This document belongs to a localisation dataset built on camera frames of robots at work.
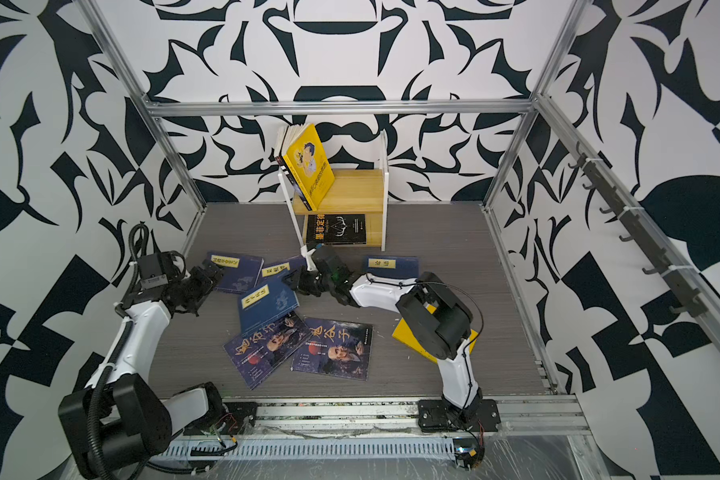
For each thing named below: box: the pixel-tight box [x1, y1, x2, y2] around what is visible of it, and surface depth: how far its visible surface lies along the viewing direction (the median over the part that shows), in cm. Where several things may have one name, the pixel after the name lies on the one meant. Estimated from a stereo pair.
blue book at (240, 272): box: [206, 252, 265, 290], surface depth 101 cm
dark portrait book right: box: [290, 317, 374, 381], surface depth 85 cm
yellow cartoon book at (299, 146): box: [274, 123, 335, 211], surface depth 85 cm
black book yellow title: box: [306, 214, 367, 247], surface depth 110 cm
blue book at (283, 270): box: [260, 255, 307, 282], surface depth 103 cm
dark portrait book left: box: [223, 310, 313, 390], surface depth 85 cm
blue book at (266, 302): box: [238, 269, 300, 335], surface depth 86 cm
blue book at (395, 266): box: [366, 255, 419, 279], surface depth 104 cm
